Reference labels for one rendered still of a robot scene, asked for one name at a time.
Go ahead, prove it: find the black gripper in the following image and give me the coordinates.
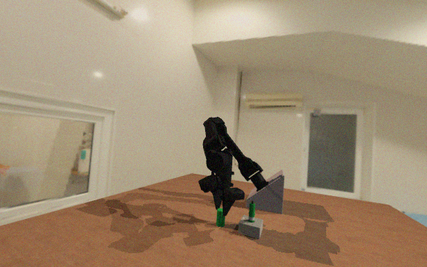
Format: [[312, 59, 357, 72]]
[[210, 169, 245, 216]]

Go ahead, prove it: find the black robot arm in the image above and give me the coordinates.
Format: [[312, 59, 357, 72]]
[[198, 117, 268, 193]]

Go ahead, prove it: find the beige block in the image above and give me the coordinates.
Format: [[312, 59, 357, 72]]
[[238, 215, 264, 239]]

